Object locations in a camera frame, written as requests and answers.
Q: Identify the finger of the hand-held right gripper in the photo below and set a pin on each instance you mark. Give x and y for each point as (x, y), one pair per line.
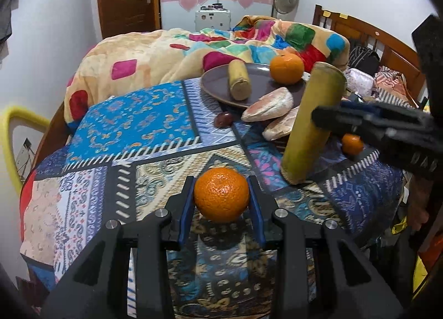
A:
(377, 107)
(346, 120)

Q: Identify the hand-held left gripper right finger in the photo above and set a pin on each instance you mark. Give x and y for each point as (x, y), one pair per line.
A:
(256, 208)

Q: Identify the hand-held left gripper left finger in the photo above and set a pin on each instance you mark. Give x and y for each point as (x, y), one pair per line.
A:
(186, 208)

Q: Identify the large orange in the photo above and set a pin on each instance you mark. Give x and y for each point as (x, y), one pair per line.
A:
(286, 68)
(221, 194)

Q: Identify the long sugarcane piece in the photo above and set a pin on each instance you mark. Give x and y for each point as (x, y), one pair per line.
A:
(322, 87)

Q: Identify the brown round plate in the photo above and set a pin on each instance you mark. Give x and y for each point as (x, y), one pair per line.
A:
(215, 87)

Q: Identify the person's right forearm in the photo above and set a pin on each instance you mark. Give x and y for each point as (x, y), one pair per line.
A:
(419, 205)

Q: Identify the striped patterned cloth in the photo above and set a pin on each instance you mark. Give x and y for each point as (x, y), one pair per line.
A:
(394, 89)

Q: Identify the small tangerine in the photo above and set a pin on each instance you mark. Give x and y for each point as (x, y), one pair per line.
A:
(352, 145)

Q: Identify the pink floral cloth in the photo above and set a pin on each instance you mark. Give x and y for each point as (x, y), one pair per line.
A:
(360, 80)

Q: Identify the black bag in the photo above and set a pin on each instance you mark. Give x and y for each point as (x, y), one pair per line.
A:
(363, 58)

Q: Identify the dark red jujube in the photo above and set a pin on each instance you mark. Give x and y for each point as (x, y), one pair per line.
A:
(224, 120)

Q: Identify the blue patchwork patterned blanket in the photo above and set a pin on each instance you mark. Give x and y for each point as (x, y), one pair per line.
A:
(138, 125)

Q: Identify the short sugarcane piece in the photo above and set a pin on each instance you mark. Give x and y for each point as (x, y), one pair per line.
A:
(238, 80)

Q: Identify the colourful squares fleece blanket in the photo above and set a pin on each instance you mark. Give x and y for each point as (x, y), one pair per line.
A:
(138, 49)

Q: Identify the white hard case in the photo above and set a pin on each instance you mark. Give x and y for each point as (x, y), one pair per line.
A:
(211, 20)

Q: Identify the yellow plastic chair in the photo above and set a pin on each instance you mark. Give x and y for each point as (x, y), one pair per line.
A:
(8, 125)

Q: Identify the dark hanging clothes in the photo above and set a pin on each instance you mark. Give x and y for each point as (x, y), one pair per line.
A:
(7, 11)

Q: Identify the wooden bed frame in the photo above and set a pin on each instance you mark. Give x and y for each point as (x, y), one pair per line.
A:
(380, 39)

